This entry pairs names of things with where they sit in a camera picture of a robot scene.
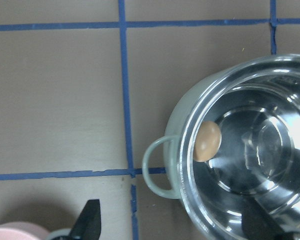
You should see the pale green electric pot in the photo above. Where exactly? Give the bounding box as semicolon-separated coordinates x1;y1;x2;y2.
142;54;300;240

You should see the pink bowl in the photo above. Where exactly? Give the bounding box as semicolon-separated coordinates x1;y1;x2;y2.
0;221;50;240

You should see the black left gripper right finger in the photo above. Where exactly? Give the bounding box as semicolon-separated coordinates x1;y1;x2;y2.
241;197;287;240

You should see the brown egg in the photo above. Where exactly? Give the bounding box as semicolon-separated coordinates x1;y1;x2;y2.
193;121;222;162

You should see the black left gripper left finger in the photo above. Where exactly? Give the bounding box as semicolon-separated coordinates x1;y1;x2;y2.
68;199;101;240

